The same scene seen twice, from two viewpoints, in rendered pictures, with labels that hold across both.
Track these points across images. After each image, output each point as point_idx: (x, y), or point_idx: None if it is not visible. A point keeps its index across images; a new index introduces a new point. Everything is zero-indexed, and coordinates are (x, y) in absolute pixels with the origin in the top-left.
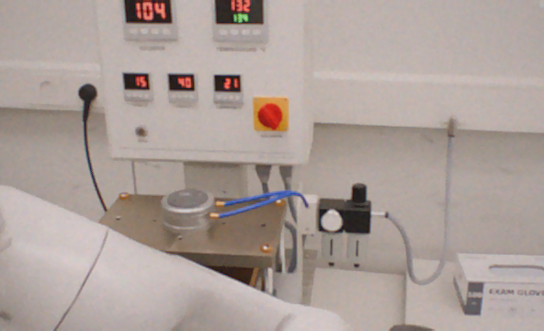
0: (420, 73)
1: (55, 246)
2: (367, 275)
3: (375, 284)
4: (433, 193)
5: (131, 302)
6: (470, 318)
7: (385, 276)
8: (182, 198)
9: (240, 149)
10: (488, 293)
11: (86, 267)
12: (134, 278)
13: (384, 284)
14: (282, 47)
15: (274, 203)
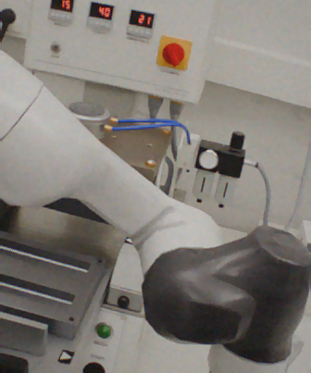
0: (302, 57)
1: (4, 82)
2: (221, 229)
3: (227, 237)
4: (292, 166)
5: (54, 144)
6: None
7: (237, 232)
8: (81, 107)
9: (139, 79)
10: None
11: (24, 105)
12: (58, 125)
13: (235, 239)
14: None
15: (161, 131)
